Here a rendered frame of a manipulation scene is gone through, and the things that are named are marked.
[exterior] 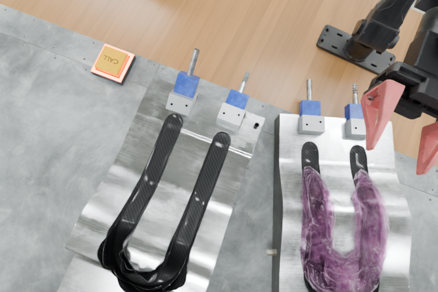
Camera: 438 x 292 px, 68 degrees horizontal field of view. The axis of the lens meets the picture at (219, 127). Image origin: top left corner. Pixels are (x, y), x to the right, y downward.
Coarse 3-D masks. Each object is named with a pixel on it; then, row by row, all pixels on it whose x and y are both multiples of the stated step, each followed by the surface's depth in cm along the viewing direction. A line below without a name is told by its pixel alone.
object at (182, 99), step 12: (192, 60) 64; (180, 72) 66; (192, 72) 66; (180, 84) 66; (192, 84) 66; (180, 96) 66; (192, 96) 67; (168, 108) 67; (180, 108) 67; (192, 108) 70
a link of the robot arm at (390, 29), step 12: (384, 0) 68; (396, 0) 66; (408, 0) 65; (372, 12) 70; (384, 12) 68; (396, 12) 67; (372, 24) 70; (384, 24) 69; (396, 24) 68; (360, 36) 72; (372, 36) 71; (384, 36) 70; (372, 48) 74; (384, 48) 72
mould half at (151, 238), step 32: (160, 96) 70; (160, 128) 69; (192, 128) 69; (224, 128) 69; (128, 160) 67; (192, 160) 67; (96, 192) 62; (128, 192) 64; (160, 192) 65; (224, 192) 66; (96, 224) 59; (160, 224) 61; (224, 224) 64; (96, 256) 58; (128, 256) 58; (160, 256) 58; (192, 256) 59; (64, 288) 62; (96, 288) 63; (192, 288) 57
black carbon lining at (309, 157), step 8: (304, 144) 73; (312, 144) 73; (304, 152) 73; (312, 152) 73; (352, 152) 73; (360, 152) 73; (304, 160) 72; (312, 160) 72; (352, 160) 73; (360, 160) 73; (352, 168) 72; (360, 168) 72; (352, 176) 70; (304, 280) 63; (312, 288) 64; (376, 288) 64
